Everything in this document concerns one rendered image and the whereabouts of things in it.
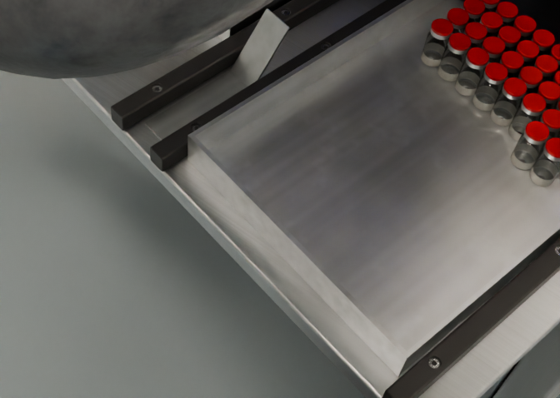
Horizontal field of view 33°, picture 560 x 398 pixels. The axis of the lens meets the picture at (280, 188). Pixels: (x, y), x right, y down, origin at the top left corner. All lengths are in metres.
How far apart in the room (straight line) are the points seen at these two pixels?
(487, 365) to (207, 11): 0.50
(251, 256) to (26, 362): 0.98
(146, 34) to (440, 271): 0.52
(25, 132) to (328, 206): 1.23
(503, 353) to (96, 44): 0.53
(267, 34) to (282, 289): 0.24
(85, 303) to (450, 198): 1.03
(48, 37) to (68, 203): 1.56
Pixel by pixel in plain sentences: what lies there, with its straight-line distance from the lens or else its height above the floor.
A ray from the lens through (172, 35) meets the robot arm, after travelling 0.32.
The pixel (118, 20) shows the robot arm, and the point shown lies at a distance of 0.31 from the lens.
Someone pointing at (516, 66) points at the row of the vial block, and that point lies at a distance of 0.88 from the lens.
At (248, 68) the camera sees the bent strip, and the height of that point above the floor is 0.89.
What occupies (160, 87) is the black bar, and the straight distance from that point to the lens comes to 0.85.
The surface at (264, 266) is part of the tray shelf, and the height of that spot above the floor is 0.88.
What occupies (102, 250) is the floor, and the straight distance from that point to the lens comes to 1.80.
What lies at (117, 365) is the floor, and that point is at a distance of 1.69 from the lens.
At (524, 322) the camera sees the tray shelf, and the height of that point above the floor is 0.88.
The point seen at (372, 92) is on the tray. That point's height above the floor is 0.88.
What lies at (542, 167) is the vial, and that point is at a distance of 0.85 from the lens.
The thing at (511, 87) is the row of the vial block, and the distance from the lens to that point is 0.87.
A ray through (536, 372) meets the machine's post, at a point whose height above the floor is 0.38.
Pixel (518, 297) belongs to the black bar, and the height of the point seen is 0.90.
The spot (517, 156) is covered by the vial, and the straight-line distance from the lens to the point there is 0.86.
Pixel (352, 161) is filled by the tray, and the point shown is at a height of 0.88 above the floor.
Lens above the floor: 1.55
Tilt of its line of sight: 56 degrees down
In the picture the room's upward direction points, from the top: 9 degrees clockwise
